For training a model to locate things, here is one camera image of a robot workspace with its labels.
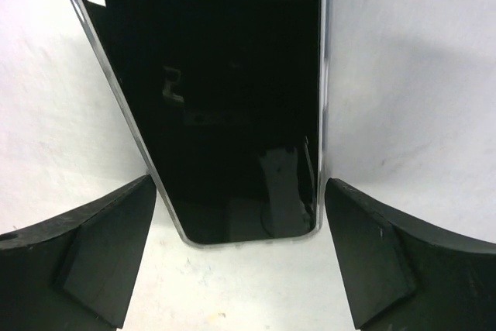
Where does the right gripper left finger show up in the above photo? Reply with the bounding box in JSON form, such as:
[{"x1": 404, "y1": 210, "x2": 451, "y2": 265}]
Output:
[{"x1": 1, "y1": 175, "x2": 157, "y2": 330}]

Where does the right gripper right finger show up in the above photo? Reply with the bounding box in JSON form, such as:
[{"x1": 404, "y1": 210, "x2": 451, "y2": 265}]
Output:
[{"x1": 325, "y1": 178, "x2": 495, "y2": 330}]

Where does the phone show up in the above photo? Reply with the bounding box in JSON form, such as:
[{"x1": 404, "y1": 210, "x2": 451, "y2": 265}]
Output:
[{"x1": 70, "y1": 0, "x2": 329, "y2": 247}]

